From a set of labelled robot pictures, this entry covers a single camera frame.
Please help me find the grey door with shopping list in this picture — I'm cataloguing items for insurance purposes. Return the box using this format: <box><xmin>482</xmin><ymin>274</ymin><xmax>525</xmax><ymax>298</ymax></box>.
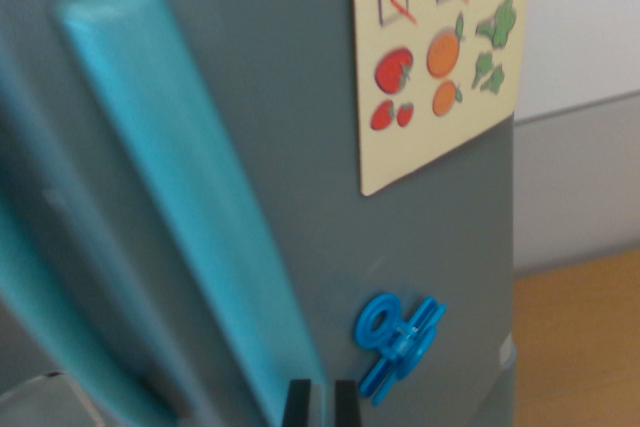
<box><xmin>0</xmin><ymin>0</ymin><xmax>517</xmax><ymax>427</ymax></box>

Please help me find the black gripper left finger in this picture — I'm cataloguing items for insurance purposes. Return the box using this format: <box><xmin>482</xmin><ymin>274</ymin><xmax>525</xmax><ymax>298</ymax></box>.
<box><xmin>282</xmin><ymin>379</ymin><xmax>313</xmax><ymax>427</ymax></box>

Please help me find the teal handle of list door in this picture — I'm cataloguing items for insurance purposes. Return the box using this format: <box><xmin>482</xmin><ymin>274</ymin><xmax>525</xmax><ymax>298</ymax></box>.
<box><xmin>48</xmin><ymin>0</ymin><xmax>329</xmax><ymax>427</ymax></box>

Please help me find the teal handle of dispenser door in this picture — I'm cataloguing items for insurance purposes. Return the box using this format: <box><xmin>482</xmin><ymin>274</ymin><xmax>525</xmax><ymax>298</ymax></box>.
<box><xmin>0</xmin><ymin>181</ymin><xmax>176</xmax><ymax>427</ymax></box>

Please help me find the blue ring clip magnet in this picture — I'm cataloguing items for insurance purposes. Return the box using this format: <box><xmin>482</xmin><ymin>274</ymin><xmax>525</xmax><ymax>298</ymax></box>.
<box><xmin>355</xmin><ymin>292</ymin><xmax>448</xmax><ymax>408</ymax></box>

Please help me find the cream shopping list card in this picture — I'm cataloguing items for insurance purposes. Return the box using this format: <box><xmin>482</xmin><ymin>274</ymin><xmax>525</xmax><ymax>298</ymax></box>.
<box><xmin>349</xmin><ymin>0</ymin><xmax>533</xmax><ymax>198</ymax></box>

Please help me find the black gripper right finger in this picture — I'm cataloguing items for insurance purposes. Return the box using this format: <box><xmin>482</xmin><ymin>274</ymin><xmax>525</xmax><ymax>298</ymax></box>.
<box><xmin>334</xmin><ymin>379</ymin><xmax>362</xmax><ymax>427</ymax></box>

